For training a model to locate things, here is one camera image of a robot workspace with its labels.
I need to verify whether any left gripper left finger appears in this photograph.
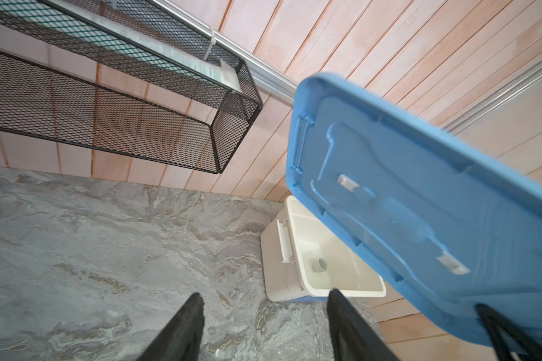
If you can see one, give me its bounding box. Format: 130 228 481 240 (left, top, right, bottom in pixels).
137 293 205 361

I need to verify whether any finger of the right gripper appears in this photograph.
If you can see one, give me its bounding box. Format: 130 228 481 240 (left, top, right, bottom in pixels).
475 304 542 361

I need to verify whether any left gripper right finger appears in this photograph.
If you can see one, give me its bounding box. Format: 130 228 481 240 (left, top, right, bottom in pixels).
327 289 399 361

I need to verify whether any blue plastic bin lid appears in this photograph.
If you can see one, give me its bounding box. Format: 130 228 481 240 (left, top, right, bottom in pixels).
286 73 542 348

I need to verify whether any small white ceramic crucible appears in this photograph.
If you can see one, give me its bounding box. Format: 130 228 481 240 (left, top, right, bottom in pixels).
312 257 328 273

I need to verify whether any white plastic storage bin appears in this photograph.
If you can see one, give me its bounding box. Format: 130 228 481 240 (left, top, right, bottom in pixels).
260 196 387 302

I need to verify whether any black wire mesh basket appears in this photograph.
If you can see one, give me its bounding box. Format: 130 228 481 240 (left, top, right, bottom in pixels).
0 1 263 174

